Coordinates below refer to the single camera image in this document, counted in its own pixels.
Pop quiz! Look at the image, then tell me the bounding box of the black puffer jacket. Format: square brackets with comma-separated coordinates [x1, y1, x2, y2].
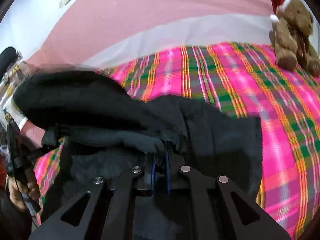
[12, 64, 263, 240]

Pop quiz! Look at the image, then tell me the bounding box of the pink plaid bed sheet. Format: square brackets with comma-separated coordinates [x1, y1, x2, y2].
[48, 42, 319, 239]

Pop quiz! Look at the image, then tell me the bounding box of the brown teddy bear santa hat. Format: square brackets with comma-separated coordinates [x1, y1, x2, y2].
[270, 0, 319, 77]

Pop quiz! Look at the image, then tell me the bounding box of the pineapple print curtain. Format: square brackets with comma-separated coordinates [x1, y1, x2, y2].
[1, 55, 31, 130]

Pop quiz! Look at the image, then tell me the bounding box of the white pillow strip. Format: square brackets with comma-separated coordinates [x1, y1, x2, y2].
[83, 14, 272, 68]

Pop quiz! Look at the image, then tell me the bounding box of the pink headboard cover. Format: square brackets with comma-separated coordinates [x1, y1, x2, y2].
[21, 0, 293, 148]

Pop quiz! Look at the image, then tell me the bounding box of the person's left hand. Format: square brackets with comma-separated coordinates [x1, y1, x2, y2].
[7, 168, 40, 211]

